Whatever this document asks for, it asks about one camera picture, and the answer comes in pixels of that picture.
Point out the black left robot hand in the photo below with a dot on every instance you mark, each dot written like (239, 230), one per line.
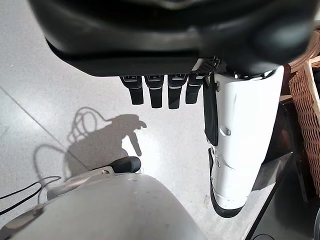
(140, 37)

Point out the grey robot leg shell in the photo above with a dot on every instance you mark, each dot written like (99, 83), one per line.
(107, 207)

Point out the woven wicker basket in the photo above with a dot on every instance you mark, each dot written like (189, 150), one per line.
(308, 120)

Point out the black floor platform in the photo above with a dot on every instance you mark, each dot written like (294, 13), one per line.
(287, 195)

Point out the light wooden frame slat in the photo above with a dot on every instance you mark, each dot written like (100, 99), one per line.
(313, 82)

